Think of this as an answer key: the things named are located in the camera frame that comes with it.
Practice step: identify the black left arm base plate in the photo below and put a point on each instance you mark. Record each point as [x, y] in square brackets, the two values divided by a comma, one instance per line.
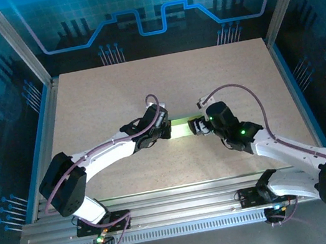
[120, 219]

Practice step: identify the small circuit board with LED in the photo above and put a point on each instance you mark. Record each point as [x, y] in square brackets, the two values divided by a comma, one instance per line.
[103, 240]
[276, 210]

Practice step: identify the light green paper box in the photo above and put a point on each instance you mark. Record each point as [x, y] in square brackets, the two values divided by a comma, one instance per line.
[181, 128]

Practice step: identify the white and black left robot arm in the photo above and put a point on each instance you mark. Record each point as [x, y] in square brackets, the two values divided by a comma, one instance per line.
[106, 160]

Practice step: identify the aluminium side rail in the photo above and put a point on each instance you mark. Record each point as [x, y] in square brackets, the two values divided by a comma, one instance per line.
[43, 143]
[304, 109]

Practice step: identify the aluminium cross rail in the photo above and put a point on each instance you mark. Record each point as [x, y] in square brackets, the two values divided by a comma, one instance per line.
[180, 204]

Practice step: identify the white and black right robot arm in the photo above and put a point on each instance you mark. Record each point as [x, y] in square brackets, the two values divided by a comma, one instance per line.
[291, 150]

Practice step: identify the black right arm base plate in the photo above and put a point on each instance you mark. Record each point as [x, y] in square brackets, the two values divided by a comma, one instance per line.
[249, 198]

